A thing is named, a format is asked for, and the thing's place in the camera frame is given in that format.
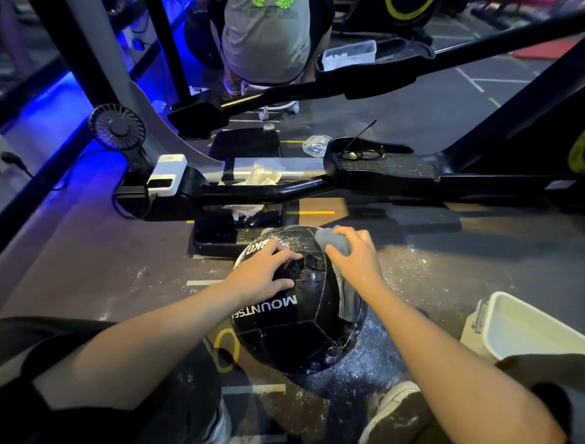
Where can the person's right hand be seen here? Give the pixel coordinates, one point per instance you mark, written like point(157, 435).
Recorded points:
point(361, 265)

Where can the black eyeglasses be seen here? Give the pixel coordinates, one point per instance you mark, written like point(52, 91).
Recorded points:
point(363, 153)

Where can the grey cleaning cloth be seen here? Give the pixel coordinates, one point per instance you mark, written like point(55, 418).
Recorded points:
point(345, 292)

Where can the person's right thumb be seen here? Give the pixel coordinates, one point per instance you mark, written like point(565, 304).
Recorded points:
point(336, 264)

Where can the person's white shoe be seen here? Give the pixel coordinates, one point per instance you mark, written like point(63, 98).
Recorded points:
point(221, 425)
point(393, 402)

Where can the small clear plastic case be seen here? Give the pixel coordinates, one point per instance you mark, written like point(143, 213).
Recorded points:
point(316, 145)

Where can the person's left middle finger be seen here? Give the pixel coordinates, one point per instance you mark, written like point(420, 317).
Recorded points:
point(275, 246)

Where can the crumpled clear plastic wrap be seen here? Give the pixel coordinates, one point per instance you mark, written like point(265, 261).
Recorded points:
point(264, 174)

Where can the red floor mat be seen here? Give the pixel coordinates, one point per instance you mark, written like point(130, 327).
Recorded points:
point(546, 49)

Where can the black medicine ball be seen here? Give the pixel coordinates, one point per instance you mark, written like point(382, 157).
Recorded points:
point(301, 329)

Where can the black handheld fan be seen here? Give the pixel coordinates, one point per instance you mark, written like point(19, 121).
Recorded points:
point(116, 126)

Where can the person's left forearm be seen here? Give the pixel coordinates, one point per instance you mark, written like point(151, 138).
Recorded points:
point(137, 347)

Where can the white stool wheeled base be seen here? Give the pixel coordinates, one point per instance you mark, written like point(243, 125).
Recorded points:
point(276, 107)

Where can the person's left hand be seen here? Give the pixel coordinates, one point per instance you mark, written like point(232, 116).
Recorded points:
point(256, 279)

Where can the white plastic bin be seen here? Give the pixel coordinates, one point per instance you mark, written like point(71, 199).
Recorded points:
point(516, 327)

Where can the white power bank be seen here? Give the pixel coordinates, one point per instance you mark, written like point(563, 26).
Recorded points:
point(168, 174)

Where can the black foot platform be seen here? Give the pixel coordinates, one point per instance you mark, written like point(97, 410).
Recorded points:
point(247, 142)
point(217, 235)

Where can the person's left thumb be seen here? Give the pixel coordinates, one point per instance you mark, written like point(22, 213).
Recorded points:
point(279, 289)

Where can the grey machine column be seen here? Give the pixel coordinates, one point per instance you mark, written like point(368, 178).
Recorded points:
point(132, 87)

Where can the person's right forearm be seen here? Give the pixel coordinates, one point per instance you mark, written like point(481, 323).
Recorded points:
point(448, 366)

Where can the person's black trousers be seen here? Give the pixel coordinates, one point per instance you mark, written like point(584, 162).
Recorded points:
point(183, 402)

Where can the clear plastic storage box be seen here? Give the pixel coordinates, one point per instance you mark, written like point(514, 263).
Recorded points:
point(349, 55)

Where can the crumpled white tissue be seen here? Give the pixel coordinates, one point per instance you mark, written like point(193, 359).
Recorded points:
point(242, 211)

